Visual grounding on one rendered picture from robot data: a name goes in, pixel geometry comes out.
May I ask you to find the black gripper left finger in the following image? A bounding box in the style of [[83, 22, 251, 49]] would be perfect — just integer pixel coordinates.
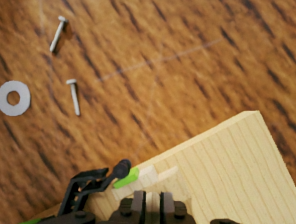
[[35, 190, 146, 224]]

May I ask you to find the pale wooden board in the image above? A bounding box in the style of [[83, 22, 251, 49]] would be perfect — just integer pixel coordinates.
[[83, 111, 296, 224]]

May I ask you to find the small grey nail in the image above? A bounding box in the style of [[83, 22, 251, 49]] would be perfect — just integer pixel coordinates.
[[66, 79, 80, 116], [50, 16, 69, 52]]

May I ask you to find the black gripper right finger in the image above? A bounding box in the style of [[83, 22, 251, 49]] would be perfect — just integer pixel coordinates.
[[159, 192, 241, 224]]

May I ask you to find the grey flat washer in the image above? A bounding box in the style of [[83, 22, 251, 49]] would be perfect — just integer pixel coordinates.
[[0, 80, 31, 116]]

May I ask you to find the black and green spring clamp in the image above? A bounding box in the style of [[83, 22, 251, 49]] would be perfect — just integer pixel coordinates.
[[19, 158, 140, 224]]

